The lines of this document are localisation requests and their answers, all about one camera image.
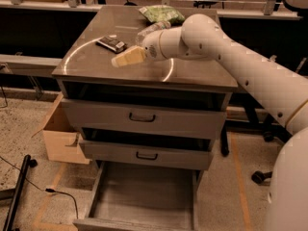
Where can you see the grey middle drawer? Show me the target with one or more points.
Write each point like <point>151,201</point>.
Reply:
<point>146,155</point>

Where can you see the cardboard box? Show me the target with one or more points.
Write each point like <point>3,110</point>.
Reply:
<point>60,139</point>

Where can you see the rxbar chocolate bar wrapper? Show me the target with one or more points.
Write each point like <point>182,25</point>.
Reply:
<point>113,44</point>

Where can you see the clear plastic water bottle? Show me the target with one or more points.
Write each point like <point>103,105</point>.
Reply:
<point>150,29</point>

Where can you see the black office chair base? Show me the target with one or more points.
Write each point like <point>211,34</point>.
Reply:
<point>269,134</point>

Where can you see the grey bottom drawer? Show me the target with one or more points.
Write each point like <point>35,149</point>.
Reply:
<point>129,197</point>

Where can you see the grey drawer cabinet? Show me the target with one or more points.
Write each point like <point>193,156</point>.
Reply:
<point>86,73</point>

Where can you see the grey top drawer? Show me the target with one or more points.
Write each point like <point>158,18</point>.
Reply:
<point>143,119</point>

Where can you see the black metal stand leg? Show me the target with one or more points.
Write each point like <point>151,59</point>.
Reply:
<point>14,194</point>

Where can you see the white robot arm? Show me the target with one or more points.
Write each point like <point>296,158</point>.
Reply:
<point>282,92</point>

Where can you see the green snack bag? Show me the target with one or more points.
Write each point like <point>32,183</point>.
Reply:
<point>157,13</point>

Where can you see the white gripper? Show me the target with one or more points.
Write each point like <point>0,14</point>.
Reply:
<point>151,47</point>

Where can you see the grey drawer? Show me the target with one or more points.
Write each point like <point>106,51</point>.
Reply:
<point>143,119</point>
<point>146,155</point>
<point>129,197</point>

